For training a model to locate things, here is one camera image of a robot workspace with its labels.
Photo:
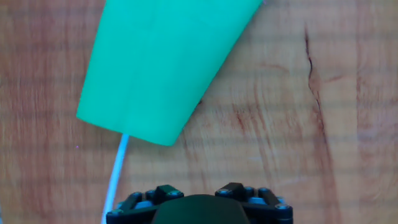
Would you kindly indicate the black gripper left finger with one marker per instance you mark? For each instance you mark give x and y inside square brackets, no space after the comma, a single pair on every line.
[133,211]

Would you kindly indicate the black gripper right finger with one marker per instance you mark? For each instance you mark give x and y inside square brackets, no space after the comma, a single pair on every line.
[267,211]

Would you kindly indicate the green flag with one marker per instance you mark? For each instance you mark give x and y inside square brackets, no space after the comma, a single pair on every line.
[155,68]

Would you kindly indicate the wood grain table mat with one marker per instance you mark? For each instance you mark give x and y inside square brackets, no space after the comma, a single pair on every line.
[280,124]

